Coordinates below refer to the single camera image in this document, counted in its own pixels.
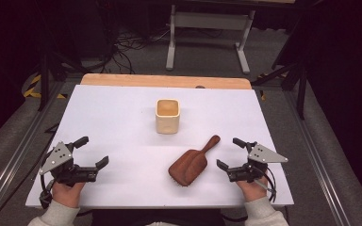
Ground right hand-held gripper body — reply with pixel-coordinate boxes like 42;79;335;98
225;141;289;185

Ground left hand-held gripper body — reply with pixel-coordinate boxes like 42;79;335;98
39;141;99;186

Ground brown wooden hairbrush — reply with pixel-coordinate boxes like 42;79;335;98
168;135;222;187

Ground cream square cup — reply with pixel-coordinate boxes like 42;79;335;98
155;98;181;136

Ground person's right hand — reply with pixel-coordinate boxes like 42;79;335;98
235;177;270;202

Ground person's left hand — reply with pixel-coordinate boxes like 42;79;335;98
51;181;86;209

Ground white board sheet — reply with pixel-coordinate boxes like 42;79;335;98
25;84;295;210

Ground black tripod stand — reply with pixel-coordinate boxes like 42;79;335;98
37;51;88;111
252;60;309;121

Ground yellow black hazard tape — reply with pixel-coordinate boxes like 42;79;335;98
23;73;68;100

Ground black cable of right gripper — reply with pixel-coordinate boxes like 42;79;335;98
254;165;278;202

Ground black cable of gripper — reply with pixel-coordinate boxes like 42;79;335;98
254;165;278;202
39;173;55;210

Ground aluminium rail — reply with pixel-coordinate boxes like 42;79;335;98
282;90;352;226
0;80;74;226

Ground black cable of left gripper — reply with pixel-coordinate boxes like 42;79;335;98
39;173;55;210

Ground black floor cables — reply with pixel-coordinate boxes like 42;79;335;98
105;26;173;75

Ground grey metal table frame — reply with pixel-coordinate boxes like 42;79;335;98
165;4;256;75

